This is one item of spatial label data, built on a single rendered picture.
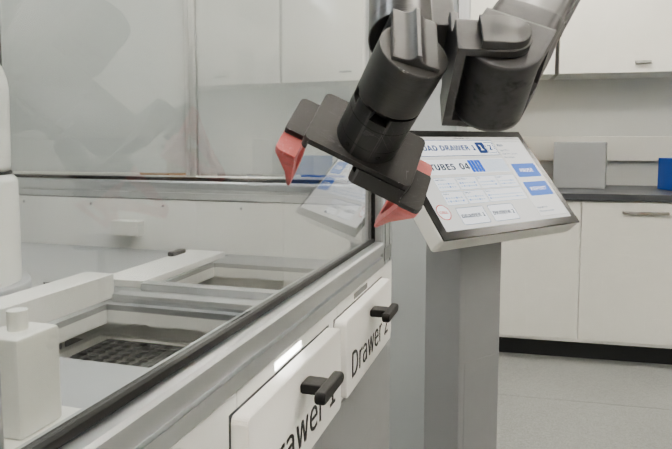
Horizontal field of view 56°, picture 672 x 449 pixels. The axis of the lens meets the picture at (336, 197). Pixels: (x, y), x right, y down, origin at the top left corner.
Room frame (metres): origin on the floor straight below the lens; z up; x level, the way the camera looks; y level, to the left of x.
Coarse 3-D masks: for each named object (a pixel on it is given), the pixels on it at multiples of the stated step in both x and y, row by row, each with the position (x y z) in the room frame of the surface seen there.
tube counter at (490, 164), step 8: (456, 160) 1.55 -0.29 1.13; (464, 160) 1.56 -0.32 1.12; (472, 160) 1.58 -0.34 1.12; (480, 160) 1.60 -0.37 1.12; (488, 160) 1.62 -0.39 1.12; (496, 160) 1.64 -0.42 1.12; (464, 168) 1.54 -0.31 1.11; (472, 168) 1.56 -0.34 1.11; (480, 168) 1.58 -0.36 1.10; (488, 168) 1.59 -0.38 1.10; (496, 168) 1.61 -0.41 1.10; (504, 168) 1.63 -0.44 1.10
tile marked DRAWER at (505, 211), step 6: (492, 204) 1.50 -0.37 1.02; (498, 204) 1.51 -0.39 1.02; (504, 204) 1.52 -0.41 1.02; (510, 204) 1.54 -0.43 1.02; (492, 210) 1.48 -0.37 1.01; (498, 210) 1.49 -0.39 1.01; (504, 210) 1.51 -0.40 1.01; (510, 210) 1.52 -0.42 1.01; (498, 216) 1.48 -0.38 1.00; (504, 216) 1.49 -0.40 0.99; (510, 216) 1.50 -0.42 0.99; (516, 216) 1.51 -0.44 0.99
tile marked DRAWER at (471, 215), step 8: (456, 208) 1.42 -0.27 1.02; (464, 208) 1.43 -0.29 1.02; (472, 208) 1.45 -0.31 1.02; (480, 208) 1.46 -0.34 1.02; (464, 216) 1.41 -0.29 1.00; (472, 216) 1.43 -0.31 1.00; (480, 216) 1.44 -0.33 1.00; (488, 216) 1.46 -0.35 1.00; (464, 224) 1.39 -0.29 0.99; (472, 224) 1.41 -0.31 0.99
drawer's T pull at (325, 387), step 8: (312, 376) 0.68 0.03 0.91; (336, 376) 0.68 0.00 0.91; (304, 384) 0.66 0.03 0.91; (312, 384) 0.66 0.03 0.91; (320, 384) 0.66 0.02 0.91; (328, 384) 0.66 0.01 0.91; (336, 384) 0.67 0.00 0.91; (304, 392) 0.66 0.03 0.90; (312, 392) 0.66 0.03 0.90; (320, 392) 0.64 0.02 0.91; (328, 392) 0.64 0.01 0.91; (320, 400) 0.63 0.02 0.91; (328, 400) 0.65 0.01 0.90
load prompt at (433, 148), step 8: (432, 144) 1.54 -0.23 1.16; (440, 144) 1.56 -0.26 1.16; (448, 144) 1.58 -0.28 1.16; (456, 144) 1.59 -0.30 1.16; (464, 144) 1.61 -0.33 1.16; (472, 144) 1.63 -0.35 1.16; (480, 144) 1.65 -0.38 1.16; (488, 144) 1.67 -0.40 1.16; (424, 152) 1.50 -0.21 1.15; (432, 152) 1.52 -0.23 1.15; (440, 152) 1.54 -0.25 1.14; (448, 152) 1.55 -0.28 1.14; (456, 152) 1.57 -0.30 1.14; (464, 152) 1.59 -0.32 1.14; (472, 152) 1.61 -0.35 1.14; (480, 152) 1.63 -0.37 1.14; (488, 152) 1.64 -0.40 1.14; (496, 152) 1.66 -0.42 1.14
